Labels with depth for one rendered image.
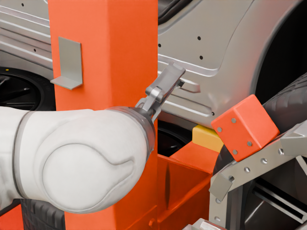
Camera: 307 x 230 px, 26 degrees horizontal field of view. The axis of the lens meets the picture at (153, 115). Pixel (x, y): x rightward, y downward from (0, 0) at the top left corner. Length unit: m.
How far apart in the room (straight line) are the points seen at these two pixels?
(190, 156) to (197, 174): 0.15
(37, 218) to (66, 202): 1.39
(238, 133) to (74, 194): 0.58
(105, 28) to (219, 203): 0.40
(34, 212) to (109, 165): 1.40
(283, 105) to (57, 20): 0.47
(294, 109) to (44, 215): 1.01
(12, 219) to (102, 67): 1.17
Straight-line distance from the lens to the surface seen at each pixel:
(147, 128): 0.83
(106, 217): 1.49
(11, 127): 0.75
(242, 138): 1.21
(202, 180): 1.78
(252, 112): 1.22
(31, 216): 2.10
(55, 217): 1.98
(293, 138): 1.15
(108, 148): 0.67
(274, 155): 1.19
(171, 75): 0.95
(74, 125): 0.69
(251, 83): 1.75
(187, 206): 1.73
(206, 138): 1.91
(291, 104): 1.23
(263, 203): 1.48
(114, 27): 1.27
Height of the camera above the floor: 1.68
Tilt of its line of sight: 29 degrees down
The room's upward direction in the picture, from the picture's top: straight up
